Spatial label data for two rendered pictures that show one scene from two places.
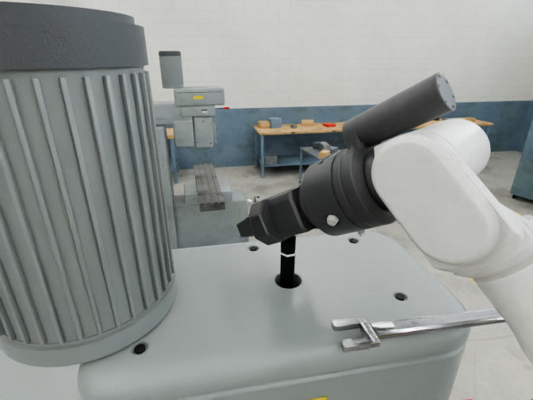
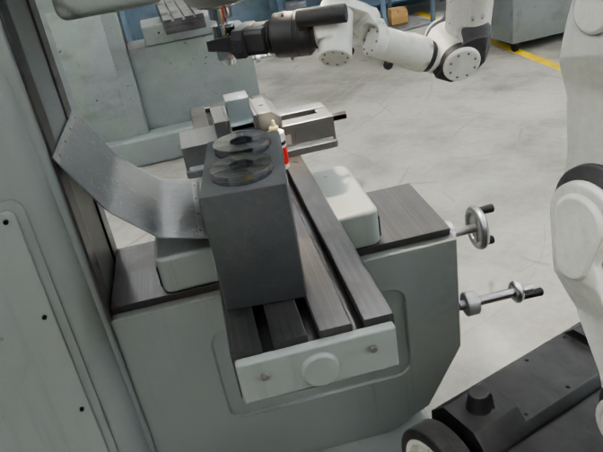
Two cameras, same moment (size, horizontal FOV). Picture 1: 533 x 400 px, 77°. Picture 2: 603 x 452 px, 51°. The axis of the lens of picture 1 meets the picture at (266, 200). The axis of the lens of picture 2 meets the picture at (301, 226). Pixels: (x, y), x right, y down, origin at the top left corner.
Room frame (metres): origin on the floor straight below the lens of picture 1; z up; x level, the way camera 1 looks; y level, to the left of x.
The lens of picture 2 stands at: (-0.94, -0.20, 1.49)
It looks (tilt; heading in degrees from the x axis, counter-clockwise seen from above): 28 degrees down; 4
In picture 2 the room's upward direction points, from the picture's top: 10 degrees counter-clockwise
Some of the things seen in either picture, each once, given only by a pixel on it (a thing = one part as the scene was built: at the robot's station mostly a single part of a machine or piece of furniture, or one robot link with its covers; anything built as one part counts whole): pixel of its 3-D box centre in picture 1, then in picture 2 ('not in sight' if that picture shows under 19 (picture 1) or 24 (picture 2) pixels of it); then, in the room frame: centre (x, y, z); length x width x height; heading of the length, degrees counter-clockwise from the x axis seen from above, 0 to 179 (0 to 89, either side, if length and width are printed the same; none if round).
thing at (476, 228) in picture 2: not in sight; (464, 230); (0.48, -0.52, 0.66); 0.16 x 0.12 x 0.12; 101
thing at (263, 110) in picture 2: not in sight; (264, 112); (0.46, -0.07, 1.05); 0.12 x 0.06 x 0.04; 11
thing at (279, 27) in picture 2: not in sight; (268, 38); (0.36, -0.12, 1.23); 0.13 x 0.12 x 0.10; 166
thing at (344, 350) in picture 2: not in sight; (257, 188); (0.33, -0.04, 0.92); 1.24 x 0.23 x 0.08; 11
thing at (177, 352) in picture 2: not in sight; (295, 336); (0.39, -0.05, 0.46); 0.80 x 0.30 x 0.60; 101
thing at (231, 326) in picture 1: (277, 325); not in sight; (0.38, -0.02, 1.81); 0.47 x 0.26 x 0.16; 101
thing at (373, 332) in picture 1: (438, 322); not in sight; (0.30, -0.20, 1.89); 0.24 x 0.04 x 0.01; 99
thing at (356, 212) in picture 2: not in sight; (261, 219); (0.39, -0.03, 0.82); 0.50 x 0.35 x 0.12; 101
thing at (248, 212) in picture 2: not in sight; (253, 212); (-0.06, -0.08, 1.06); 0.22 x 0.12 x 0.20; 4
